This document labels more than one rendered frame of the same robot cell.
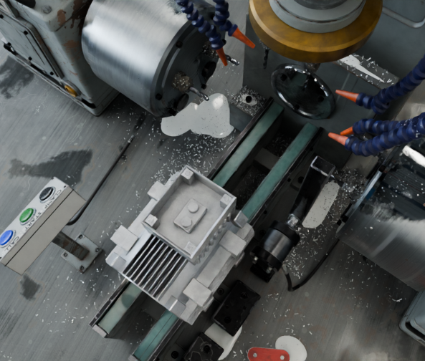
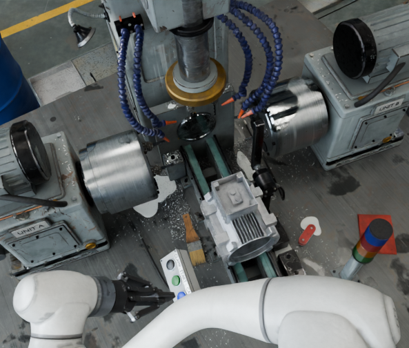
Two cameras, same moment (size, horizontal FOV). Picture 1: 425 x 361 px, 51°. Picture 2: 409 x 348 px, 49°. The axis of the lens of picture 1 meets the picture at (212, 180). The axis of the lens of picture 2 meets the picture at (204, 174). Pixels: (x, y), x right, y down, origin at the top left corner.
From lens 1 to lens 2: 0.78 m
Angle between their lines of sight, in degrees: 25
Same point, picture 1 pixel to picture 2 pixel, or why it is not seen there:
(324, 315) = (301, 198)
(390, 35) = not seen: hidden behind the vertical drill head
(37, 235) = (191, 279)
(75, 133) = (111, 266)
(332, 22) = (215, 77)
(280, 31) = (202, 96)
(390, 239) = (295, 130)
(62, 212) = (186, 262)
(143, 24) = (123, 159)
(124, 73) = (132, 190)
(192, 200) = (228, 190)
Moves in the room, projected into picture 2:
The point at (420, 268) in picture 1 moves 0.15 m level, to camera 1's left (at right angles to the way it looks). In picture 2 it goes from (312, 129) to (296, 163)
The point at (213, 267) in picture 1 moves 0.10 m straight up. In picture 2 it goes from (261, 207) to (263, 192)
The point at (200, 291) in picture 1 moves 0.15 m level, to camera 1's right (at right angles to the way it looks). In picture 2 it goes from (270, 217) to (289, 179)
